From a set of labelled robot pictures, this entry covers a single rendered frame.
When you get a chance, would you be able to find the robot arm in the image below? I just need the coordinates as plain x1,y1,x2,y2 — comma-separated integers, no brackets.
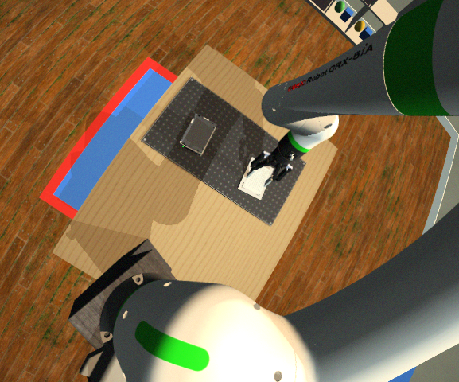
80,0,459,382

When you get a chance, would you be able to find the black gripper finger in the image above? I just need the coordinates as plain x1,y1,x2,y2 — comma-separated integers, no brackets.
246,150,276,178
263,163,292,187

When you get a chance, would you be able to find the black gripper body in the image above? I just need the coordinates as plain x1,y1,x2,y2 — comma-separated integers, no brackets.
268,146,292,168

